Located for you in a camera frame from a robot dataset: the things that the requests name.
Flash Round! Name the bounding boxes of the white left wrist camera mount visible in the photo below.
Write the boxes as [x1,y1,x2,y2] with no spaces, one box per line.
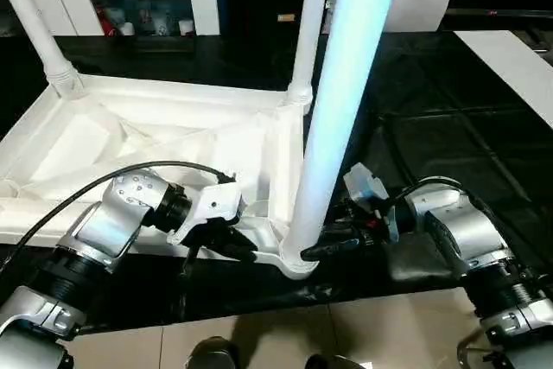
[166,182,247,245]

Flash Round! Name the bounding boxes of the black work mat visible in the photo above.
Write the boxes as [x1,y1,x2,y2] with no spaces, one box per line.
[0,31,553,327]

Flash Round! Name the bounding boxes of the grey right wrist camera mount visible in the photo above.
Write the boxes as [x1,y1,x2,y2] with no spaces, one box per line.
[343,162,398,243]

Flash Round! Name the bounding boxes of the small red bottle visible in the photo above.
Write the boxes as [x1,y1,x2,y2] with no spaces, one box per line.
[95,1,114,36]

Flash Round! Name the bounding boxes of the white flat board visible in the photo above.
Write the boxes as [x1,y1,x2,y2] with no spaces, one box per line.
[452,29,553,122]

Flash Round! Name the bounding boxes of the grey metal stand frame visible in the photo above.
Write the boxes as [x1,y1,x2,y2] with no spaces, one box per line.
[455,329,489,369]

